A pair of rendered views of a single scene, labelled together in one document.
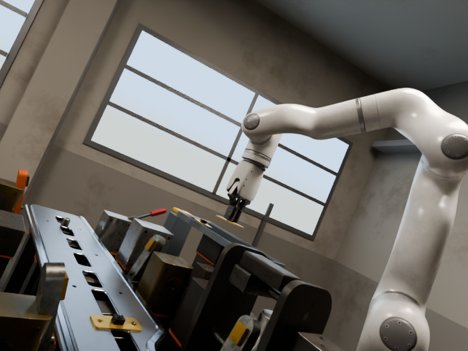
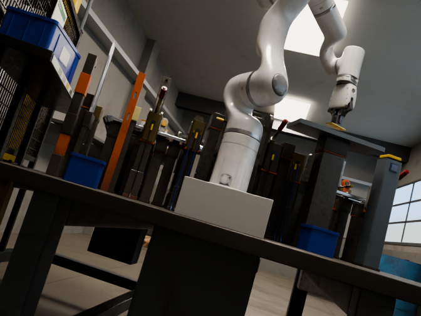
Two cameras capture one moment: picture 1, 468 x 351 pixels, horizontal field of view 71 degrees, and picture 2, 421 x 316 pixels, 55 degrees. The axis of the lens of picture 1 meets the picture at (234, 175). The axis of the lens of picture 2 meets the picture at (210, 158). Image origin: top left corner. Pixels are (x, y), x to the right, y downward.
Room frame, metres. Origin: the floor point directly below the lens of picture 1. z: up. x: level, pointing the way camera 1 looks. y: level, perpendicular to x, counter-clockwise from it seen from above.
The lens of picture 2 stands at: (1.26, -1.65, 0.71)
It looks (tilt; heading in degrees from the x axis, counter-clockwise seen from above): 8 degrees up; 117
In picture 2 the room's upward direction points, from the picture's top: 16 degrees clockwise
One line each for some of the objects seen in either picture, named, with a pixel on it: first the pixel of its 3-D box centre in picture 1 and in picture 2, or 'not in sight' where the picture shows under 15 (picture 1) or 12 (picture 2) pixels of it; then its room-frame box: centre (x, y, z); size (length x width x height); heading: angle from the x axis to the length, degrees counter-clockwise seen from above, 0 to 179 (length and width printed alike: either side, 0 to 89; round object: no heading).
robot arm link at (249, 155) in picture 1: (255, 160); (346, 82); (0.94, -0.04, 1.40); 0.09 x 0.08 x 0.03; 147
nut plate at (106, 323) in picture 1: (118, 320); not in sight; (0.56, 0.08, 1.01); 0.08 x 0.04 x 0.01; 128
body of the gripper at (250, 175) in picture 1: (247, 179); (343, 96); (0.94, -0.04, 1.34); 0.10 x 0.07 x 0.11; 147
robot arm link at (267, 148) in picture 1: (266, 134); (350, 64); (0.94, -0.04, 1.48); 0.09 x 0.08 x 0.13; 151
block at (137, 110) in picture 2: not in sight; (123, 148); (0.20, -0.35, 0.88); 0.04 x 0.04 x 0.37; 37
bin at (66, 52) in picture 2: not in sight; (41, 51); (0.07, -0.75, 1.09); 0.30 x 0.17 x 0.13; 119
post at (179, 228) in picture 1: (155, 275); (378, 213); (1.16, 0.11, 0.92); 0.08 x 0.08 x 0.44; 37
